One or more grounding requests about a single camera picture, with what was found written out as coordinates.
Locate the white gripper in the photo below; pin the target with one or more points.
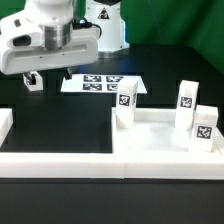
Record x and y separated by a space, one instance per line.
22 49

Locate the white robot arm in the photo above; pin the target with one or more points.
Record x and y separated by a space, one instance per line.
47 35

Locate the white U-shaped obstacle fence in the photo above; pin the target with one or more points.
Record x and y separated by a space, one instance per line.
100 165

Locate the white fiducial marker sheet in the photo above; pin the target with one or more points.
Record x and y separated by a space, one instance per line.
98 83

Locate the white square table top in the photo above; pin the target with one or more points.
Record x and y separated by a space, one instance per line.
154 133

